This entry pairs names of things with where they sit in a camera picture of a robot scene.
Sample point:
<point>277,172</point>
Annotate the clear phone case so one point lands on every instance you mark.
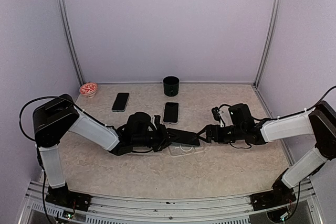
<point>177,150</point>

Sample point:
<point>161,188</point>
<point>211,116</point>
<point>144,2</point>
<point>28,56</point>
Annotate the black phone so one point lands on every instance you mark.
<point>120,102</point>
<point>189,138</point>
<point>170,112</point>

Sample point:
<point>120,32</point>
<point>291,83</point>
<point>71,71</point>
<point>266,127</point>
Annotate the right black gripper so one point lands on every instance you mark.
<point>210,134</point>

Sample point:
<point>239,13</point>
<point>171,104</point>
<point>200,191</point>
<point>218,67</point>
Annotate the right aluminium frame post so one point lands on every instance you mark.
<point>268,42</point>

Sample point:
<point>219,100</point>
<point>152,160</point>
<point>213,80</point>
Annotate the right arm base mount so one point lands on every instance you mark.
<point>269,199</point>

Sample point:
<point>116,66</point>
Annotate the aluminium frame post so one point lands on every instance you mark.
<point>70,41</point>
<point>268,42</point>

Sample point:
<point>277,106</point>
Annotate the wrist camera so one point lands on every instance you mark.
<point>157,119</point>
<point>217,114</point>

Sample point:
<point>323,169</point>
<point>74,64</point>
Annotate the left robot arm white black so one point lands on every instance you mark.
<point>60,115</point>

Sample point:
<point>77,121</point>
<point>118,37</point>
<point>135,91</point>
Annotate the lavender phone case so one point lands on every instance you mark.
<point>170,123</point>

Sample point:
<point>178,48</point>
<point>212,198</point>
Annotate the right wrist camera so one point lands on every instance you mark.
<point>217,114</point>

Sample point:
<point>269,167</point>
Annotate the front aluminium rail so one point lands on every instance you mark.
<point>115,209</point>

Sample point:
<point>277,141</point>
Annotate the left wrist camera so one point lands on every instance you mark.
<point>157,119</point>

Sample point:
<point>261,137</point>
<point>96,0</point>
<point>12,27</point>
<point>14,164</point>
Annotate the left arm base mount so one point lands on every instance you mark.
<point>71,200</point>

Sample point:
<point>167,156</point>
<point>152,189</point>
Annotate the dark green mug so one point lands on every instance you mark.
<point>171,86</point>

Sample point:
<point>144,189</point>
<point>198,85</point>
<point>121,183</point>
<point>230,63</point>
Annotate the black phone top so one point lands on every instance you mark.
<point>170,112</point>

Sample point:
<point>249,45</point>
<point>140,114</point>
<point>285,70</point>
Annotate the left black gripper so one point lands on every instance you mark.
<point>165,138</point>

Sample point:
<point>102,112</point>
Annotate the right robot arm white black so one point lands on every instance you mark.
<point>316,124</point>

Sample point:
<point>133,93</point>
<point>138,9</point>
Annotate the black phone bottom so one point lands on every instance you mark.
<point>189,138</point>

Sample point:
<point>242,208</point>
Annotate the left aluminium frame post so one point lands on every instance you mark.
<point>70,41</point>

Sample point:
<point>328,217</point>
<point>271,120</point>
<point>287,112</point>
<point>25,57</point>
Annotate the red white patterned bowl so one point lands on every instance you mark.
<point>88,90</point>

